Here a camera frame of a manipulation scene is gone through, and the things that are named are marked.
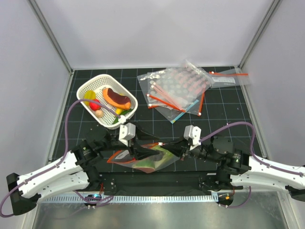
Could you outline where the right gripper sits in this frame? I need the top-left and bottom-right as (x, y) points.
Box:
(161, 134), (221, 164)

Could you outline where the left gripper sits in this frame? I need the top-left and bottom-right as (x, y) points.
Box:
(98, 122), (160, 159)

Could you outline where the clear orange zip bag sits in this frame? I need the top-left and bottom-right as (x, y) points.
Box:
(107, 143), (180, 174)

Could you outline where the green toy celery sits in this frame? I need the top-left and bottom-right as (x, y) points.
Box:
(132, 146), (178, 170)

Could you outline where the toy watermelon slice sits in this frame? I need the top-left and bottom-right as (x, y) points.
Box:
(134, 161), (156, 174)

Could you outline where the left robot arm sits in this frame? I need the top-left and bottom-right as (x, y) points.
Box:
(6, 122), (158, 216)

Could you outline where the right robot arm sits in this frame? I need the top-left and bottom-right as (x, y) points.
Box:
(161, 136), (305, 201)

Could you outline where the pile of zip bags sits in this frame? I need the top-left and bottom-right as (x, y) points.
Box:
(137, 61), (211, 124)

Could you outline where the zip bag with label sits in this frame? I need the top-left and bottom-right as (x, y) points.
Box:
(208, 67), (251, 88)

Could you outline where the toy steak orange brown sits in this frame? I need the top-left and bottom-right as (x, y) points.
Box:
(102, 88), (131, 110)

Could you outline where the beige toy mushroom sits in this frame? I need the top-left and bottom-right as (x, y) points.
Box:
(95, 110), (103, 118)

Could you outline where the red toy strawberry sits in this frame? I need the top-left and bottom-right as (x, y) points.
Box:
(89, 99), (101, 111)

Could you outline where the yellow toy fruit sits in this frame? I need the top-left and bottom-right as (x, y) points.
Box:
(83, 90), (96, 100)

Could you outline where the white plastic basket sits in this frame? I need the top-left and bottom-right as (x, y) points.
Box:
(76, 74), (138, 130)

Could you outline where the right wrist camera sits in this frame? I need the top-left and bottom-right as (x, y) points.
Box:
(183, 125), (201, 146)

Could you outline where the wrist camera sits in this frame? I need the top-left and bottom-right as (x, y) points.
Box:
(119, 123), (136, 146)
(183, 125), (201, 146)

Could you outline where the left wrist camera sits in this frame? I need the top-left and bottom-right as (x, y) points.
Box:
(119, 123), (136, 146)

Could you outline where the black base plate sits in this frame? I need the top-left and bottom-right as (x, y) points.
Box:
(72, 170), (244, 197)

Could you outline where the slotted cable duct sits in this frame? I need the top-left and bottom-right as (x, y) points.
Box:
(42, 193), (218, 204)

